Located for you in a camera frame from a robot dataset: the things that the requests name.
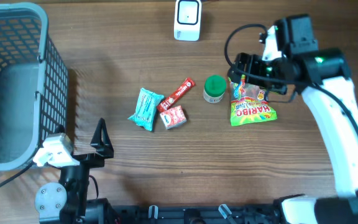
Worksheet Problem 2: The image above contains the Haribo gummy candy bag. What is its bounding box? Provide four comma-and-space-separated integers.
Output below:
229, 75, 277, 126

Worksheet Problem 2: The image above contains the teal tissue packet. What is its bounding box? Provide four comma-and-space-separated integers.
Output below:
128, 88, 164, 131

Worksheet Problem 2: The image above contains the green lid jar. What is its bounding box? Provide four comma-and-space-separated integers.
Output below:
203, 75, 226, 103

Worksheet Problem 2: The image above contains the small red white box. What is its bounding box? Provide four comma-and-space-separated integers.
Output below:
160, 106, 187, 129

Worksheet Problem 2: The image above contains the red stick packet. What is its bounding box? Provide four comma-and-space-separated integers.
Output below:
157, 77, 196, 113

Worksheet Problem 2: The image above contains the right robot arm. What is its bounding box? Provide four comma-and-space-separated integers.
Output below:
228, 14, 358, 223

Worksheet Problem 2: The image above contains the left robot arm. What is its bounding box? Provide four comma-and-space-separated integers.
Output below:
33, 118, 121, 223

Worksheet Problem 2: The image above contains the white barcode scanner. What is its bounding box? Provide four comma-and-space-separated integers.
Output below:
173, 0, 202, 42

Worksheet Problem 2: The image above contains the grey plastic shopping basket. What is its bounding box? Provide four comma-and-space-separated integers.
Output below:
0, 2, 69, 171

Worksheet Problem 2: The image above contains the right black cable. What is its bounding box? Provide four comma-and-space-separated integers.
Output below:
224, 23, 358, 194

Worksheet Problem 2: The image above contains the black cable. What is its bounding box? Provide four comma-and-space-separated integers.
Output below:
0, 161, 35, 202
224, 23, 358, 194

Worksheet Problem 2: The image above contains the left black cable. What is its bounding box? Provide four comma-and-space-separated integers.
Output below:
0, 161, 35, 202

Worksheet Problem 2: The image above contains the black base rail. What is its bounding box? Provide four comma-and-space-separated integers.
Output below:
113, 204, 286, 224

